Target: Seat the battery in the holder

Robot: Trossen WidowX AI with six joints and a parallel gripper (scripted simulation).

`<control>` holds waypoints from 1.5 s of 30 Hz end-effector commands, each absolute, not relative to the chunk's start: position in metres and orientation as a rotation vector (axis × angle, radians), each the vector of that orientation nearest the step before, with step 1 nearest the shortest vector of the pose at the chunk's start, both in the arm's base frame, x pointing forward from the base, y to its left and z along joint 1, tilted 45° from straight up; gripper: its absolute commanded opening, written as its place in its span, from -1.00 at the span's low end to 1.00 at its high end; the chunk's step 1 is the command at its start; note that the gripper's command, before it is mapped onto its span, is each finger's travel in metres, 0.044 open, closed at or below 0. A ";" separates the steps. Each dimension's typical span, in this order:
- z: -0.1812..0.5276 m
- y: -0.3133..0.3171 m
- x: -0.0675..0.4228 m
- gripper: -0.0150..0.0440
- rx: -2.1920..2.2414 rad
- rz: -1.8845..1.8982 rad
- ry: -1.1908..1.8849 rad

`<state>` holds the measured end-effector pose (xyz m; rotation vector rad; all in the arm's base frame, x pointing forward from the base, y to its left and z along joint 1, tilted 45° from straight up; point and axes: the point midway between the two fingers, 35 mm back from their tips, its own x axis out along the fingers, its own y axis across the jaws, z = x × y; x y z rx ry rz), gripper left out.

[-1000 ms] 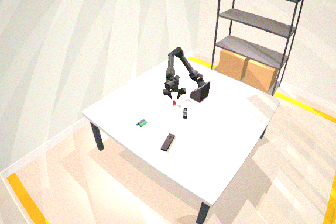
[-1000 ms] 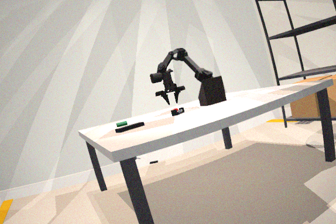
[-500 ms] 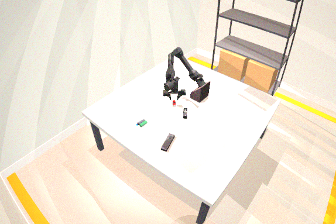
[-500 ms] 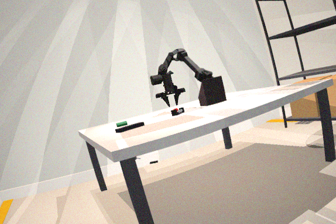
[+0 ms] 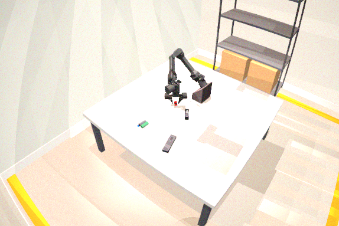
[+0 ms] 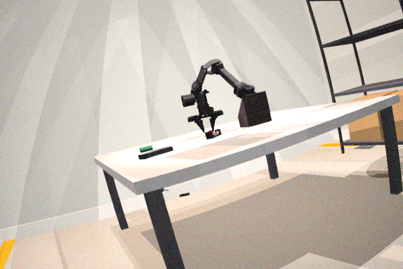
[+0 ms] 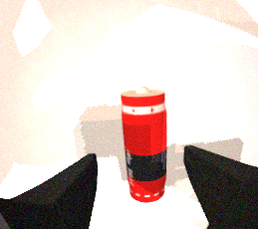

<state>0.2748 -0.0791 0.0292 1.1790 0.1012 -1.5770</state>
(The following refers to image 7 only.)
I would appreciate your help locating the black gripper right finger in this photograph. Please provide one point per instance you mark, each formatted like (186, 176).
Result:
(227, 189)

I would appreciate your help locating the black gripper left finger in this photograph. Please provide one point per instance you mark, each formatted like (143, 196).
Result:
(65, 201)

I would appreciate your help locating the red and black battery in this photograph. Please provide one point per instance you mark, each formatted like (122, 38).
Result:
(145, 134)

